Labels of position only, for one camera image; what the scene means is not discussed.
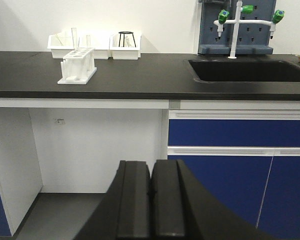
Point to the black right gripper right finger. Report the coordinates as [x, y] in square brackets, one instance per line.
[167, 206]

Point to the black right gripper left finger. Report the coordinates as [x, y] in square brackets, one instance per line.
[134, 214]

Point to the short clear test tube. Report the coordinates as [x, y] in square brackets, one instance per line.
[88, 41]

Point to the white test tube rack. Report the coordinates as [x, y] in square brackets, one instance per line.
[77, 67]

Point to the tall clear test tube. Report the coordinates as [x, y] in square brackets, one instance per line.
[74, 37]

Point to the blue upper drawer front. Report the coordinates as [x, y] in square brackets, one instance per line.
[234, 133]

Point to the blue cabinet door right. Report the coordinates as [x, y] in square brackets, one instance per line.
[280, 214]

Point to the black lab sink basin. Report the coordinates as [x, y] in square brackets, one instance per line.
[245, 70]

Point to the right white storage bin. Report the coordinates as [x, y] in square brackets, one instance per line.
[125, 53]

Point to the white storage bin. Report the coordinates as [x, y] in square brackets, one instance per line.
[100, 42]
[125, 53]
[60, 44]

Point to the middle white storage bin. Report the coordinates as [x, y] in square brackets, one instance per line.
[100, 42]

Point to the left white storage bin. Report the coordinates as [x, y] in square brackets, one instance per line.
[60, 44]

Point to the white lab faucet green knobs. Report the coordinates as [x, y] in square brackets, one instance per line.
[278, 15]

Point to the black wire tripod stand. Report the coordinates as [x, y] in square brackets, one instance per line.
[126, 39]

